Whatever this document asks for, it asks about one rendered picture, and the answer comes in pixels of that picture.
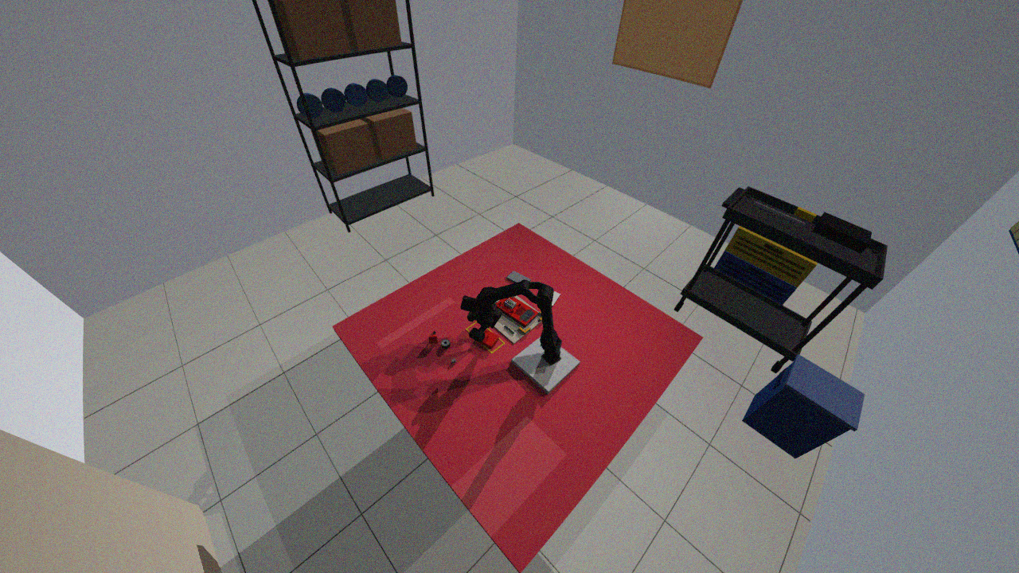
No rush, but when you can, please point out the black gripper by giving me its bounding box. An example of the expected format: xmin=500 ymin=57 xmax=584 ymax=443
xmin=469 ymin=308 xmax=502 ymax=342

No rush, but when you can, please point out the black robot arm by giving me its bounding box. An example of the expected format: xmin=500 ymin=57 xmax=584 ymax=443
xmin=460 ymin=279 xmax=562 ymax=365

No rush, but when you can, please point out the beige flat base plate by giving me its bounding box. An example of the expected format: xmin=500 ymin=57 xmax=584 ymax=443
xmin=494 ymin=296 xmax=542 ymax=344

